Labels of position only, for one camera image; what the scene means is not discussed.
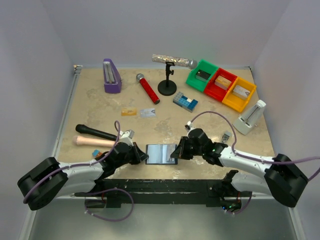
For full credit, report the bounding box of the navy blue card holder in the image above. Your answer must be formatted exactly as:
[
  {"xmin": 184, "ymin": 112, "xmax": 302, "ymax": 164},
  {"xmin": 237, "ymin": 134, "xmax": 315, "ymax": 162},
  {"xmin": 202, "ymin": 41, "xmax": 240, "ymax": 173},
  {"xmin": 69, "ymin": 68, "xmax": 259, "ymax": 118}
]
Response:
[{"xmin": 145, "ymin": 144, "xmax": 178, "ymax": 165}]

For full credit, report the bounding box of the gold VIP card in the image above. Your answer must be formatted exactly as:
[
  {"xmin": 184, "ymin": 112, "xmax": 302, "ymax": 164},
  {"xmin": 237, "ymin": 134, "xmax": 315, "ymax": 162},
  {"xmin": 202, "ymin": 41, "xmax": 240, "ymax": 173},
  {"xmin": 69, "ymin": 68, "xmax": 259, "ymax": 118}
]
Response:
[{"xmin": 121, "ymin": 107, "xmax": 137, "ymax": 116}]

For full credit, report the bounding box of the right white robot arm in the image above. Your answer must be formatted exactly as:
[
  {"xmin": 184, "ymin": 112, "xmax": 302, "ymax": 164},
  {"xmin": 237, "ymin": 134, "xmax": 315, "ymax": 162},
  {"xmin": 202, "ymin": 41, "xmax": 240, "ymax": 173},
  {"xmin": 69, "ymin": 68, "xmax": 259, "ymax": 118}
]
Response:
[{"xmin": 170, "ymin": 128, "xmax": 309, "ymax": 208}]

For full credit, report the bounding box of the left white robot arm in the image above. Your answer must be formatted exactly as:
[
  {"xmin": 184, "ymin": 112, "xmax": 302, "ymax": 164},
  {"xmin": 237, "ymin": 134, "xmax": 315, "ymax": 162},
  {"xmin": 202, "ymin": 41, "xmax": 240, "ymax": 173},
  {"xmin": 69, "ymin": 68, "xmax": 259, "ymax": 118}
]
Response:
[{"xmin": 17, "ymin": 142, "xmax": 149, "ymax": 211}]

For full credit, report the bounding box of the gold card in red bin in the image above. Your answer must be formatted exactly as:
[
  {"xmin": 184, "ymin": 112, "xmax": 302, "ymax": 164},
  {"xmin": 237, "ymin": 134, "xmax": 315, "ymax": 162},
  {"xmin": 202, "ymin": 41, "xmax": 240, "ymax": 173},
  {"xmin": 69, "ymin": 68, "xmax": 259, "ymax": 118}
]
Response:
[{"xmin": 214, "ymin": 76, "xmax": 232, "ymax": 90}]

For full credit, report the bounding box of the white card in yellow bin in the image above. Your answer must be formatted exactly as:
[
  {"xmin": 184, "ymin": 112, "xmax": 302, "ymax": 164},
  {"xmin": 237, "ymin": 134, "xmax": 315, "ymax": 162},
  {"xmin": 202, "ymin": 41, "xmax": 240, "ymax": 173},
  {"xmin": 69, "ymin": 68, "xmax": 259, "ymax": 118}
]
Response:
[{"xmin": 232, "ymin": 85, "xmax": 251, "ymax": 100}]

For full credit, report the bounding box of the dark card in green bin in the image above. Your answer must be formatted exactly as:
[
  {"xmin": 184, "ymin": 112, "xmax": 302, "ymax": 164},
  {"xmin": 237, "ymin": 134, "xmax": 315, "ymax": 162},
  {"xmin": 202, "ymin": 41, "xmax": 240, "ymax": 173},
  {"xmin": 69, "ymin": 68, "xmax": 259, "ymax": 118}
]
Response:
[{"xmin": 195, "ymin": 70, "xmax": 211, "ymax": 82}]

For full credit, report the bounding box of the orange and blue brick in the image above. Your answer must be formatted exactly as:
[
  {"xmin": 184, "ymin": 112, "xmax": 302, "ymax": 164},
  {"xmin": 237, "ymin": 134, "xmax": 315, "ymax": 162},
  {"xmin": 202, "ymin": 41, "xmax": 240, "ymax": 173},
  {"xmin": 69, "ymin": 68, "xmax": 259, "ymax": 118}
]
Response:
[{"xmin": 92, "ymin": 149, "xmax": 102, "ymax": 158}]

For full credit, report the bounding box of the blue toy brick block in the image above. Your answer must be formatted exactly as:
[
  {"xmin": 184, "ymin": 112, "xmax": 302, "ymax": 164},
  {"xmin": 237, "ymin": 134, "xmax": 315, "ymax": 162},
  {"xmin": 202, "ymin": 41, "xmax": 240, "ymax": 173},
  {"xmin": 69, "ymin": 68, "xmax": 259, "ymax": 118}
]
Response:
[{"xmin": 172, "ymin": 91, "xmax": 198, "ymax": 113}]

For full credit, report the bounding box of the pink microphone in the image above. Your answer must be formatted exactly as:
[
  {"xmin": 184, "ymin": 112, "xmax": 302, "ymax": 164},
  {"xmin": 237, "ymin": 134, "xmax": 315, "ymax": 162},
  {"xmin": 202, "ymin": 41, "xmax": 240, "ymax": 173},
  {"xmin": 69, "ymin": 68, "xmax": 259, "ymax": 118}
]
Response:
[{"xmin": 72, "ymin": 135, "xmax": 115, "ymax": 148}]

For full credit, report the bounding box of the black microphone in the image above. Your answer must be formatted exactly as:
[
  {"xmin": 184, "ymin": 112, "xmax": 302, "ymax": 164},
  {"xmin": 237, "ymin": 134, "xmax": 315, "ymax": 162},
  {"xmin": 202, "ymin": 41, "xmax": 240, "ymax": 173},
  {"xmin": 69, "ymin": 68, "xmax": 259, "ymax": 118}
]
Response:
[{"xmin": 75, "ymin": 124, "xmax": 117, "ymax": 141}]

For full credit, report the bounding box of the yellow plastic bin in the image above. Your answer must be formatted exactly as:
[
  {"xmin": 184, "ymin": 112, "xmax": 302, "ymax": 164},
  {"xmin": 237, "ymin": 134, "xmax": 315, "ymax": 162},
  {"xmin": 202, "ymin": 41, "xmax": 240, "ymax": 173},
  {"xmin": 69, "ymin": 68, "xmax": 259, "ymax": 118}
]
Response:
[{"xmin": 222, "ymin": 77, "xmax": 257, "ymax": 113}]

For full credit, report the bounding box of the white metronome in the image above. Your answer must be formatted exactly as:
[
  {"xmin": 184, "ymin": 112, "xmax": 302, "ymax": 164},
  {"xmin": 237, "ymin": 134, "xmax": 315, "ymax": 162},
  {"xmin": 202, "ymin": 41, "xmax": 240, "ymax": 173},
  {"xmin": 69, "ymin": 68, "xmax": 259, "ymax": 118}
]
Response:
[{"xmin": 233, "ymin": 100, "xmax": 266, "ymax": 135}]

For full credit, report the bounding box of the black microphone stand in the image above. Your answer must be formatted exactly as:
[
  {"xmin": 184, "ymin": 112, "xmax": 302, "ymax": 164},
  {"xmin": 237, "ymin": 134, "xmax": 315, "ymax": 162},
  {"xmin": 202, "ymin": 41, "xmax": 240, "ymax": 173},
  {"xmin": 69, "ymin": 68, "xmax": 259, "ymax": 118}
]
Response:
[{"xmin": 157, "ymin": 61, "xmax": 177, "ymax": 96}]

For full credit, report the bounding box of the red plastic bin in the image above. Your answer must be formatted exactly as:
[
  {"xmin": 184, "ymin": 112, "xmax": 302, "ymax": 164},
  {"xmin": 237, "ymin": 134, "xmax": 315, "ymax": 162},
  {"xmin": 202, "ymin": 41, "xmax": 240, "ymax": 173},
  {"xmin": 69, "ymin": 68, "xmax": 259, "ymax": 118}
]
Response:
[{"xmin": 204, "ymin": 68, "xmax": 237, "ymax": 102}]

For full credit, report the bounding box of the purple metronome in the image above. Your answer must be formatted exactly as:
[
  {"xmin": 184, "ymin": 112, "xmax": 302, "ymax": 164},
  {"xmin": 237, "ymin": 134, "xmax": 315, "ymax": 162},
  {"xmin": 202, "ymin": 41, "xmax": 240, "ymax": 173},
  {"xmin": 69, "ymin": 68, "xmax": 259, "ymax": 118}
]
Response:
[{"xmin": 102, "ymin": 58, "xmax": 122, "ymax": 94}]

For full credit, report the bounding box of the red glitter microphone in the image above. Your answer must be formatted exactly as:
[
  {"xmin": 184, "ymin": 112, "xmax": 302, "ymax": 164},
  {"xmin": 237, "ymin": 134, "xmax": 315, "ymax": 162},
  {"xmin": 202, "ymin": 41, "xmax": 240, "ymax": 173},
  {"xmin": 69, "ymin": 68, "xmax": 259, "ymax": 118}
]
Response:
[{"xmin": 136, "ymin": 73, "xmax": 160, "ymax": 105}]

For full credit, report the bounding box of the green plastic bin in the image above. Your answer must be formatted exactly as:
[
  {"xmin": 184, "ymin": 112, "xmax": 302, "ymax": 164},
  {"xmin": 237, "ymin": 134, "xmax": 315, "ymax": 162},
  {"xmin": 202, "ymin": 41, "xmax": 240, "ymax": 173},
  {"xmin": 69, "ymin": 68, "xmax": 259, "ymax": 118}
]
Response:
[{"xmin": 186, "ymin": 59, "xmax": 219, "ymax": 92}]

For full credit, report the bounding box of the silver glitter microphone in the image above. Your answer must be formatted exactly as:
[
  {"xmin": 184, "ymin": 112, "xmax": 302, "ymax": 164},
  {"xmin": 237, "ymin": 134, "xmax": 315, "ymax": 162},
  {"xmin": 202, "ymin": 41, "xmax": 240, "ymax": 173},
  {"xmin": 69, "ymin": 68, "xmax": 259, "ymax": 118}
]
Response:
[{"xmin": 151, "ymin": 54, "xmax": 198, "ymax": 70}]

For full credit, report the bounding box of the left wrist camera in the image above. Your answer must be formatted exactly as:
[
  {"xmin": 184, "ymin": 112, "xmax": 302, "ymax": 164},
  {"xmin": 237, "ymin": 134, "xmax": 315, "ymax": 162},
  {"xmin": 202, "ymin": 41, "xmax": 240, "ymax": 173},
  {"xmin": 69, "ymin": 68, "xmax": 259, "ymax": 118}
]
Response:
[{"xmin": 118, "ymin": 129, "xmax": 135, "ymax": 146}]

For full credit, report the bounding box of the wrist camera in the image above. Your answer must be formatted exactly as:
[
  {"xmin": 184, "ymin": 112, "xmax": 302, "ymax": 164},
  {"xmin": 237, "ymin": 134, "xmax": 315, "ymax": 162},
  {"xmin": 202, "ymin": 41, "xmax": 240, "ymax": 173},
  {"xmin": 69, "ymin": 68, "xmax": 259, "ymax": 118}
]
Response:
[
  {"xmin": 118, "ymin": 129, "xmax": 135, "ymax": 146},
  {"xmin": 184, "ymin": 121, "xmax": 194, "ymax": 131}
]

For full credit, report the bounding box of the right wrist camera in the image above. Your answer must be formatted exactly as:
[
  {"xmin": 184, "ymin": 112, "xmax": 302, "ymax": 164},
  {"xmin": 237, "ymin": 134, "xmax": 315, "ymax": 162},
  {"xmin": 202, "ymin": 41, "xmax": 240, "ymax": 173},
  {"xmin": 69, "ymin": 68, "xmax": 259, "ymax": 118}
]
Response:
[{"xmin": 184, "ymin": 121, "xmax": 194, "ymax": 131}]

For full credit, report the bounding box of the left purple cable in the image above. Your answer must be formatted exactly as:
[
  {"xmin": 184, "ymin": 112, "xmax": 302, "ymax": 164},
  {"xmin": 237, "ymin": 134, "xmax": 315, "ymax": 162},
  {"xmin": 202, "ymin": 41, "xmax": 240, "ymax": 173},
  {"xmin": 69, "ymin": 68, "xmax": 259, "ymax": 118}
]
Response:
[{"xmin": 22, "ymin": 120, "xmax": 136, "ymax": 222}]

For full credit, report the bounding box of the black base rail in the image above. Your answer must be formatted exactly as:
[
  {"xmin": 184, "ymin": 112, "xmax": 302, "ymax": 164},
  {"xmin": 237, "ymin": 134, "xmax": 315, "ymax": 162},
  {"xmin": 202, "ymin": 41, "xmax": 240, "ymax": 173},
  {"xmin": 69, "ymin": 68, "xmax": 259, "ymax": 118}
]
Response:
[{"xmin": 74, "ymin": 178, "xmax": 252, "ymax": 209}]

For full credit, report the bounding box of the aluminium frame rail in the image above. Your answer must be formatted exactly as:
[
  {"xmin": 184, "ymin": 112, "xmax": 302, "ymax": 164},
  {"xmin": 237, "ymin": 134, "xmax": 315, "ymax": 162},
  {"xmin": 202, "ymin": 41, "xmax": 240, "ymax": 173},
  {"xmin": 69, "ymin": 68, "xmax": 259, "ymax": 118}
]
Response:
[{"xmin": 18, "ymin": 65, "xmax": 83, "ymax": 240}]

